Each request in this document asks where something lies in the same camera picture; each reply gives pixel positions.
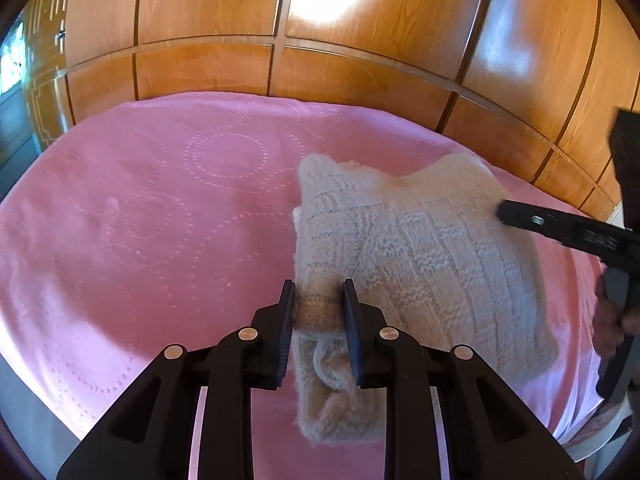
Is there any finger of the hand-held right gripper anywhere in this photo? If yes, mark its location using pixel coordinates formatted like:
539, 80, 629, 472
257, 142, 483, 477
496, 199, 640, 267

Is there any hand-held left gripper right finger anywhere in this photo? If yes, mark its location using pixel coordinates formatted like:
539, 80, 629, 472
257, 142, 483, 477
341, 280, 585, 480

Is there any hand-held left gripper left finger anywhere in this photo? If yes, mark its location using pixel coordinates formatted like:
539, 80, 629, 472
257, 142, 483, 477
56, 280, 297, 480

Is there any white knitted sweater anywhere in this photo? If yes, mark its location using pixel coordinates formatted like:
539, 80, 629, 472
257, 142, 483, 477
291, 152, 560, 445

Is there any person's right hand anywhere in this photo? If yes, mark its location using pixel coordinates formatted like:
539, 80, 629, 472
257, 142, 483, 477
594, 287, 632, 361

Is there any pink blanket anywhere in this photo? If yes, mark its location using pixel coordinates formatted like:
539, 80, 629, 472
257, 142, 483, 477
0, 91, 608, 480

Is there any wooden wardrobe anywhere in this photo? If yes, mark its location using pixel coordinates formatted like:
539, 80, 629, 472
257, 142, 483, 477
59, 0, 640, 221

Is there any wooden door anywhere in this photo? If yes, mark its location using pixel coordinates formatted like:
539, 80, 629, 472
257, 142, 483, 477
20, 0, 73, 153

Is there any beige bed frame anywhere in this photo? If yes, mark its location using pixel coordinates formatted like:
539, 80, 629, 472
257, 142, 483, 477
559, 399, 637, 467

